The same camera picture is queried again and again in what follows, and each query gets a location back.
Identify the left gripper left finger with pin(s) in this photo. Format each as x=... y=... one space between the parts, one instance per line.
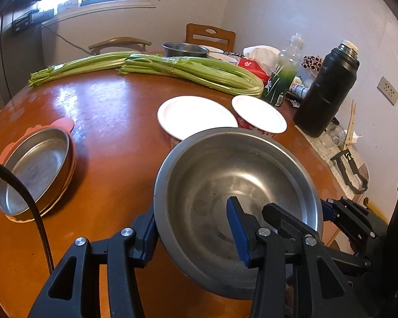
x=73 y=288

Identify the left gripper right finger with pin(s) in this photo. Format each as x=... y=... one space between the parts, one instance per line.
x=317 y=280

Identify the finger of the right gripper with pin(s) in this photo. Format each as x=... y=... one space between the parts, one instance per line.
x=293 y=233
x=363 y=228

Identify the steel bowl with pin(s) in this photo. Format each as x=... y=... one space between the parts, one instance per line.
x=204 y=187

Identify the small red paper bowl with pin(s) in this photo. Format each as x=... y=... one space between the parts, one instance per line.
x=256 y=115

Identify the steel pan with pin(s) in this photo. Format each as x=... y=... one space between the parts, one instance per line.
x=35 y=172

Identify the large red paper bowl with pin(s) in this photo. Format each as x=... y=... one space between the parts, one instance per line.
x=183 y=116

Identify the pink chicken-shaped plate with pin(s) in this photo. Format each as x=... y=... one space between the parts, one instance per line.
x=43 y=132

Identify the black metal clip tool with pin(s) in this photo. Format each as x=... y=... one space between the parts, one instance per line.
x=348 y=170

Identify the wooden chopsticks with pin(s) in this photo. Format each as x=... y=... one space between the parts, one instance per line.
x=350 y=130

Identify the black thermos flask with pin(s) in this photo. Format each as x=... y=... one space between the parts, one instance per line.
x=333 y=82

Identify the green plastic bottle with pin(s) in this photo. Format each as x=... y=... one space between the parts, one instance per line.
x=285 y=71

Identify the right celery bunch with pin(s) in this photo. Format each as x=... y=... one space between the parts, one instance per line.
x=211 y=73

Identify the celery bunch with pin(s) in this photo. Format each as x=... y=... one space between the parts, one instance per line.
x=90 y=64
x=211 y=73

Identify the red tissue pack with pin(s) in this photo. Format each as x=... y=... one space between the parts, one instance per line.
x=260 y=60

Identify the wooden chair with cutout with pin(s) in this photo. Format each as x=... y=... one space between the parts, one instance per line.
x=200 y=34

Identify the far steel pot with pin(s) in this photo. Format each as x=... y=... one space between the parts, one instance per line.
x=180 y=49

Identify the left celery bunch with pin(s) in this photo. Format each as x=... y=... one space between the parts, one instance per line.
x=90 y=64

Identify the curved-back wooden chair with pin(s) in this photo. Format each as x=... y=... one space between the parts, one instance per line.
x=123 y=42

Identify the grey refrigerator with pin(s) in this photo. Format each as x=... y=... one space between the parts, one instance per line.
x=20 y=55

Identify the wall power socket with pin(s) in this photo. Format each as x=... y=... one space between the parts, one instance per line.
x=390 y=93

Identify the black wire rack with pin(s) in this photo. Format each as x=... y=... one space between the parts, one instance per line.
x=32 y=15

